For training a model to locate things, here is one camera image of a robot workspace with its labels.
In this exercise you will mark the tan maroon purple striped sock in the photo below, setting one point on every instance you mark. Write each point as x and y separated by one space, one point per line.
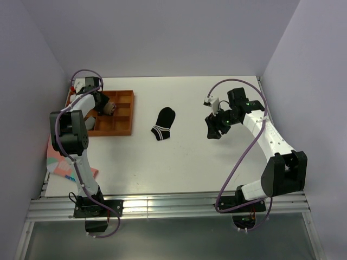
109 108

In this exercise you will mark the grey rolled sock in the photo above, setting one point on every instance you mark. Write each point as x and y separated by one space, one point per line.
90 123

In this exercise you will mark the pink patterned sock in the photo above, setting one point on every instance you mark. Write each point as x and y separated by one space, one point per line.
58 164

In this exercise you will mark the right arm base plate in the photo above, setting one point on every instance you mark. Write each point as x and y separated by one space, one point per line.
246 211

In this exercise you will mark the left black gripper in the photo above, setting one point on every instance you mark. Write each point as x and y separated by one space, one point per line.
100 109

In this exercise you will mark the black sock white stripes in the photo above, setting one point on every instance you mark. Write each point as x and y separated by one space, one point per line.
162 127

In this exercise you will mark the orange compartment tray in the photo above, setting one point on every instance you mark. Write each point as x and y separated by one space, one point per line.
119 124

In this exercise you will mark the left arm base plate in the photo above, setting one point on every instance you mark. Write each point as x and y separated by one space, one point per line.
97 217

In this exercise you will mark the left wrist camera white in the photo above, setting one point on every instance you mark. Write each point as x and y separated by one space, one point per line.
77 87

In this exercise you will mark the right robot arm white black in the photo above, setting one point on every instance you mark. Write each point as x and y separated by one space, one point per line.
285 171

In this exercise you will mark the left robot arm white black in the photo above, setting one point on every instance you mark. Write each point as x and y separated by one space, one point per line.
69 137

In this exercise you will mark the aluminium front rail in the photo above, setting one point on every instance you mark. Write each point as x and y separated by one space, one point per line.
169 205

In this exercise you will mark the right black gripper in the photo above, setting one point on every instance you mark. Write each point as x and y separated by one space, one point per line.
212 121

